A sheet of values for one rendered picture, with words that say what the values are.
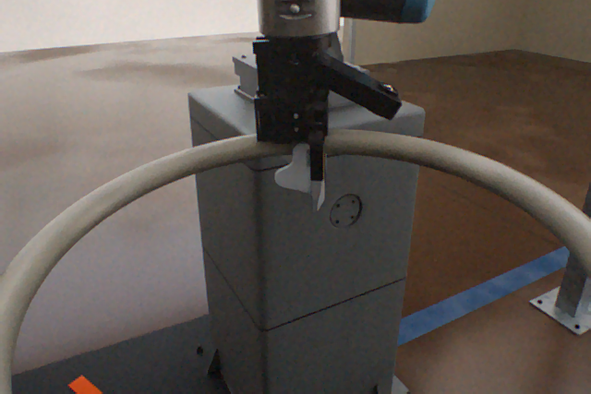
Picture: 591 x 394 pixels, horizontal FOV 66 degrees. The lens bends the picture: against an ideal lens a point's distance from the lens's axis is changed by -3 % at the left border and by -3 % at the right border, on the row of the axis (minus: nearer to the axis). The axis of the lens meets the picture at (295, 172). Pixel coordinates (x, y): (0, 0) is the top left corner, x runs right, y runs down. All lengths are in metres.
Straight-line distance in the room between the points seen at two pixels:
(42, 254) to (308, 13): 0.33
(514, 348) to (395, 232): 0.78
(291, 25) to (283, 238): 0.52
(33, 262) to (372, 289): 0.85
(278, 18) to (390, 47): 5.72
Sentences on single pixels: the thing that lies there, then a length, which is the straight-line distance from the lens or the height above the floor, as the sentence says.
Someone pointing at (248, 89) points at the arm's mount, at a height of 0.88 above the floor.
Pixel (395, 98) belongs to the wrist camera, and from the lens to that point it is 0.55.
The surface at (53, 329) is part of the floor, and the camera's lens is 1.85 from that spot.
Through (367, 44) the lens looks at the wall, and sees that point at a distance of 5.96.
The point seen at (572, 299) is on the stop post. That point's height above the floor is 0.08.
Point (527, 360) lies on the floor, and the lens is 1.72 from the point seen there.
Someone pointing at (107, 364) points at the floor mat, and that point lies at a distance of 1.63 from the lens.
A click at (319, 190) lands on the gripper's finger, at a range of 0.56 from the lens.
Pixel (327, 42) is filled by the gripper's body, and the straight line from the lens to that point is 0.52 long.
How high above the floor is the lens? 1.12
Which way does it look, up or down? 24 degrees down
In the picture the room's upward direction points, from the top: straight up
